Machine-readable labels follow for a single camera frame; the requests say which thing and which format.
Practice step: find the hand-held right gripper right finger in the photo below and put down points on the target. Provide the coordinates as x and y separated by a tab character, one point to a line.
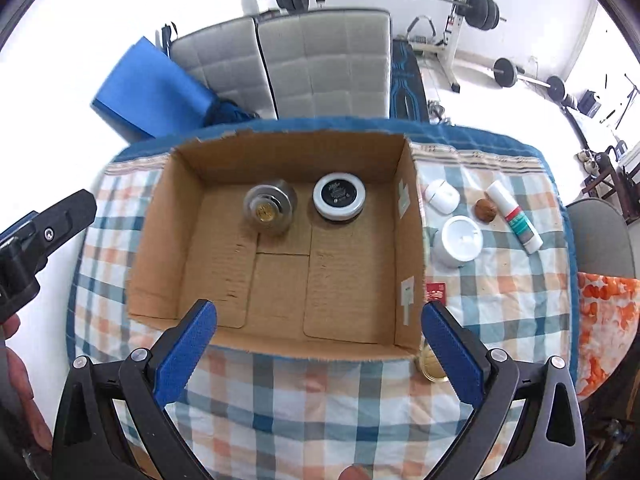
452	355

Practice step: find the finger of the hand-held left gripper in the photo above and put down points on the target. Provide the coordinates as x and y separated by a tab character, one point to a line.
17	227
70	215

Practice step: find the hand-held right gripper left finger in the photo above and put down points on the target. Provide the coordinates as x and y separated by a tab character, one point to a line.
185	355

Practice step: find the red packet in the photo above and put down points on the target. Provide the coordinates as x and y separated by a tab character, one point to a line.
435	293

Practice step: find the white round jar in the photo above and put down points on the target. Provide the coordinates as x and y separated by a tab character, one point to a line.
460	240

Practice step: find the cardboard box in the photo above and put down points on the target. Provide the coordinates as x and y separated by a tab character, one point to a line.
280	280

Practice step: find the brown walnut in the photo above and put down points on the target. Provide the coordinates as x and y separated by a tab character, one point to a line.
485	210

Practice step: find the white tube red green label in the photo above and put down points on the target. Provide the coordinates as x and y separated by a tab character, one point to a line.
515	217

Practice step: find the white earbud case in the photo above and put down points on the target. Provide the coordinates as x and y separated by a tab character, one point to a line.
441	197

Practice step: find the person's left hand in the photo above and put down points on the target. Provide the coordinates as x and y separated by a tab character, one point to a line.
25	400

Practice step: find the checked tablecloth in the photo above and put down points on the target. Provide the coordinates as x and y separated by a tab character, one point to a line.
300	410

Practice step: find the blue folded mat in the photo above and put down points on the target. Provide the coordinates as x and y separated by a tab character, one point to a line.
150	90

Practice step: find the orange patterned cushion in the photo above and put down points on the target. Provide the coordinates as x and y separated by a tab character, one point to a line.
610	320

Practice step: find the silver metal tin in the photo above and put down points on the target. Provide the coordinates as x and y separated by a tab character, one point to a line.
270	207

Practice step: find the grey chair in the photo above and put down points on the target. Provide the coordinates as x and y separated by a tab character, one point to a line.
595	235

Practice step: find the dark blue knit cloth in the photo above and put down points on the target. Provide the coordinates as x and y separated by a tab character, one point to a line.
230	110

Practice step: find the round tin with black lid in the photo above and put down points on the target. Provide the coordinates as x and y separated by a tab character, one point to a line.
339	195

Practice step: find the grey quilted cushion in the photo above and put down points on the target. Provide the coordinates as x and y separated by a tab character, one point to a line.
325	60
220	60

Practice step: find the dark wooden chair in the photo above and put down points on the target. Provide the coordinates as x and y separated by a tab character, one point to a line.
605	175

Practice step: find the black blue bench pad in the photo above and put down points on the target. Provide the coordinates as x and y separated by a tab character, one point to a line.
407	80

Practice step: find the dark blue box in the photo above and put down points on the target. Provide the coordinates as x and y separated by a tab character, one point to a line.
592	104

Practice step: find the short barbell with black plates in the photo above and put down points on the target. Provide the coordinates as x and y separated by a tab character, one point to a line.
506	71

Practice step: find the white weight rack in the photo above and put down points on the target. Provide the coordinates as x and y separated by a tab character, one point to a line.
452	55

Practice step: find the black stand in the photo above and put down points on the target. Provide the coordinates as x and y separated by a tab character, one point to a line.
627	97

